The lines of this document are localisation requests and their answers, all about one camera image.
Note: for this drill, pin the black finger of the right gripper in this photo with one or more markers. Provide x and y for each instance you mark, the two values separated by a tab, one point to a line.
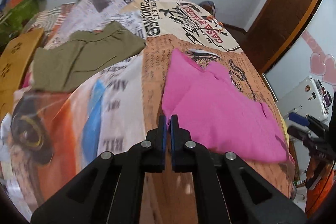
299	134

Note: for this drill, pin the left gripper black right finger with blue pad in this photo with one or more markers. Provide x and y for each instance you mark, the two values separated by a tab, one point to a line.
227	189

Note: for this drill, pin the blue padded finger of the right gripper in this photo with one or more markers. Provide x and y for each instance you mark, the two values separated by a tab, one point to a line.
294	117

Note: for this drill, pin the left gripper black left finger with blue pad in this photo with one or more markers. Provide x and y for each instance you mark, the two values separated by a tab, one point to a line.
109	189

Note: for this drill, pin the pink pants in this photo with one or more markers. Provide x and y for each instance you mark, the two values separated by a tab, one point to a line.
219	116

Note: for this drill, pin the orange sleeve forearm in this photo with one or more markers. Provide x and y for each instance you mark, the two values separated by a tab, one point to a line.
315	197

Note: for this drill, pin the white sticker-covered laptop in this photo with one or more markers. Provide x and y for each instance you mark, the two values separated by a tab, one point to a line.
309	97

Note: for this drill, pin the newspaper print bedspread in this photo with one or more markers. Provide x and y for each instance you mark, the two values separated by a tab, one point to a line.
49	137

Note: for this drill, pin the olive green folded pants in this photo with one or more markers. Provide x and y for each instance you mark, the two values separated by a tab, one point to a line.
66	67

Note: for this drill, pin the brown wooden door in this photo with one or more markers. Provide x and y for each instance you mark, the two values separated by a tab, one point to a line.
275	29

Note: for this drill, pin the dark blue bag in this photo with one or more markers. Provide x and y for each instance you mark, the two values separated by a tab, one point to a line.
209	6

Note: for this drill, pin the pile of colourful clothes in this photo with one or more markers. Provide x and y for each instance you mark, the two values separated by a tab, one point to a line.
15	14

